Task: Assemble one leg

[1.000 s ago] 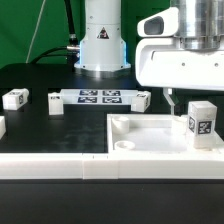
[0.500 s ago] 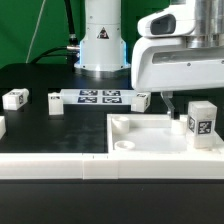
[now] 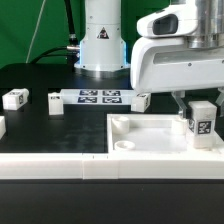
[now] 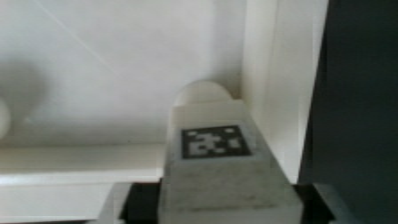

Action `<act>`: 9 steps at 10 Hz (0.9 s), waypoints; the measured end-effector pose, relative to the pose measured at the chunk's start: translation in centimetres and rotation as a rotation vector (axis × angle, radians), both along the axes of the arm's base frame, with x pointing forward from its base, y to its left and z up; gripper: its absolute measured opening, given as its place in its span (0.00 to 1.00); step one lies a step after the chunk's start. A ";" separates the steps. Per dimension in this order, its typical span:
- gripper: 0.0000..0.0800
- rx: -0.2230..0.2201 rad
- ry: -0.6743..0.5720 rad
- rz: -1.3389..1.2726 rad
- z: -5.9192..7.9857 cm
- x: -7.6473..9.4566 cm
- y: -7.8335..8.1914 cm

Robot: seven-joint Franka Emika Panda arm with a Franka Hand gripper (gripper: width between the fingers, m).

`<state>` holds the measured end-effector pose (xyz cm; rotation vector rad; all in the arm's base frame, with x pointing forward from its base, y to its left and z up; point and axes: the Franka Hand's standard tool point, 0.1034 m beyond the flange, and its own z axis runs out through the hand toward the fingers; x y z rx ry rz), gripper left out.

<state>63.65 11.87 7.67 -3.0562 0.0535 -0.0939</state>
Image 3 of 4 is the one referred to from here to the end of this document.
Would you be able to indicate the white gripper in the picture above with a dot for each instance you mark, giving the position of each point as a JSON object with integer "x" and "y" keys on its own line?
{"x": 168, "y": 65}

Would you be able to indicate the white square tabletop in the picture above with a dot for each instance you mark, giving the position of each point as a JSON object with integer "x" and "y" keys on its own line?
{"x": 157, "y": 134}

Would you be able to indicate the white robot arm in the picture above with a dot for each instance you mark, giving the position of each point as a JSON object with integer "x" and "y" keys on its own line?
{"x": 102, "y": 50}

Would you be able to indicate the white U-shaped obstacle fence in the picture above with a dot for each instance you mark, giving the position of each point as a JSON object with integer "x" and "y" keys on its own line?
{"x": 111, "y": 166}

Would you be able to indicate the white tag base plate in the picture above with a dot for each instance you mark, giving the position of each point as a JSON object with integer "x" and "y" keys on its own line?
{"x": 97, "y": 97}

